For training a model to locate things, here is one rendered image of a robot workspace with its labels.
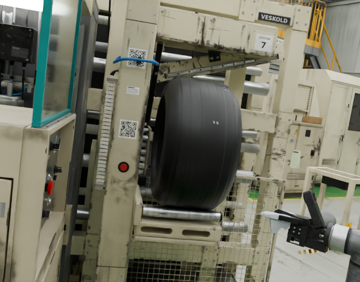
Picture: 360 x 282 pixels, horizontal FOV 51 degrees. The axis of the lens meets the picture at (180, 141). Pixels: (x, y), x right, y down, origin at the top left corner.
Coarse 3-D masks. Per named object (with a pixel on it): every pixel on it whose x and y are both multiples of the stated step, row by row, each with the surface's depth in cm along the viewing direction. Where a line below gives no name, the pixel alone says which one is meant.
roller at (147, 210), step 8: (144, 208) 155; (152, 208) 155; (160, 208) 156; (168, 208) 157; (176, 208) 158; (152, 216) 156; (160, 216) 156; (168, 216) 156; (176, 216) 157; (184, 216) 157; (192, 216) 158; (200, 216) 158; (208, 216) 159; (216, 216) 160
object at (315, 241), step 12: (300, 216) 116; (288, 228) 115; (300, 228) 113; (312, 228) 112; (324, 228) 112; (288, 240) 113; (300, 240) 112; (312, 240) 111; (324, 240) 108; (324, 252) 109
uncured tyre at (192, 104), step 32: (192, 96) 147; (224, 96) 151; (160, 128) 192; (192, 128) 141; (224, 128) 144; (160, 160) 149; (192, 160) 141; (224, 160) 143; (160, 192) 152; (192, 192) 148; (224, 192) 150
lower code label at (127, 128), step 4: (120, 120) 155; (124, 120) 156; (128, 120) 156; (120, 124) 156; (124, 124) 156; (128, 124) 156; (132, 124) 156; (136, 124) 157; (120, 128) 156; (124, 128) 156; (128, 128) 156; (132, 128) 157; (136, 128) 157; (120, 132) 156; (124, 132) 156; (128, 132) 156; (132, 132) 157; (136, 132) 157; (120, 136) 156; (124, 136) 156; (128, 136) 157; (132, 136) 157
